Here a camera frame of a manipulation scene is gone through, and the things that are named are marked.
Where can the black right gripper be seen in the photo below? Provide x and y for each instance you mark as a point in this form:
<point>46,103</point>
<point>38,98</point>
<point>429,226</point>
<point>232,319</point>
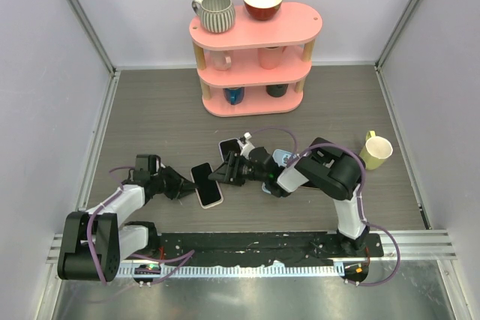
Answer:
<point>228,174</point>

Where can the pink cup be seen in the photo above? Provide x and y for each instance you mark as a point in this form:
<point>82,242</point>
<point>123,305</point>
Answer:
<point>270,57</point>

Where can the black gold smartphone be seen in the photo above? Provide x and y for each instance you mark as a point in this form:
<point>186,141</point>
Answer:
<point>310,186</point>

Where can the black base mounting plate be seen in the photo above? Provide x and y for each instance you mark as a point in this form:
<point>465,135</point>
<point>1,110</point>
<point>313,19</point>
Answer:
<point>253,249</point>

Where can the light blue phone case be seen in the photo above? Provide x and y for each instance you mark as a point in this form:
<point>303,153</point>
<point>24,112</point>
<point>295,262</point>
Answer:
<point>281,157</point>

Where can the aluminium front rail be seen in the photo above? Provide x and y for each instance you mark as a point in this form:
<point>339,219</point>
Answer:
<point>409,245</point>

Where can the grey striped mug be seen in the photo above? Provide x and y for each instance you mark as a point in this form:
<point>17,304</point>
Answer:
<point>216,16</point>

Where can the beige phone case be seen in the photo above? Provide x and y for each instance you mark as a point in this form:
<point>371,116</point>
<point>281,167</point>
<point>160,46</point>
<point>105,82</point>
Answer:
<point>208,205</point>

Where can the pale pink mug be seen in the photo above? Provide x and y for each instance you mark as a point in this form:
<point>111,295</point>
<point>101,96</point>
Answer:
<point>221,60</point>

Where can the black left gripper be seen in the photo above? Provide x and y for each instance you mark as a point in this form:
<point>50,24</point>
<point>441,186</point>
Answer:
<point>181,186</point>

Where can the red white bowl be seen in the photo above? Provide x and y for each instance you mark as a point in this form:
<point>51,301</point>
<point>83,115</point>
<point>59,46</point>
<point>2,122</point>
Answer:
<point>262,10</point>

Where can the blue mug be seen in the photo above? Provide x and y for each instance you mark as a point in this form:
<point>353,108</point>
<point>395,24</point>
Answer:
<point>234,96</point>

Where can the black cup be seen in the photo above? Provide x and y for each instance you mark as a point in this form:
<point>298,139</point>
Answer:
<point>277,90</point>

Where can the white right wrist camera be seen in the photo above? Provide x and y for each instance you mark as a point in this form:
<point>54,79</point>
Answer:
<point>245,145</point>

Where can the lavender phone case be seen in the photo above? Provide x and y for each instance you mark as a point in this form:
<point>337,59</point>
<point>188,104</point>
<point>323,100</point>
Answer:
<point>221,153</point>

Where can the white slotted cable duct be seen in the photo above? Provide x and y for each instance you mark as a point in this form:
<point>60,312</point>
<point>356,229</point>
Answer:
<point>149,270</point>

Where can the yellow mug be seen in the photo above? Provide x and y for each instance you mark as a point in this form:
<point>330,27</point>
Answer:
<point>376,150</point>

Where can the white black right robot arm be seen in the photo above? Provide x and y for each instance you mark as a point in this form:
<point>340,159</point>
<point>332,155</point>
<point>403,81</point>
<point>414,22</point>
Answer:
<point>335,170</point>

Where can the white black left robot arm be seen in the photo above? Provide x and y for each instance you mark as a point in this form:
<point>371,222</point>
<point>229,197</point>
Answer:
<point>97,240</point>

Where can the pink three-tier shelf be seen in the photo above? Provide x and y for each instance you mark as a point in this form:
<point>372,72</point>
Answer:
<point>295,26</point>

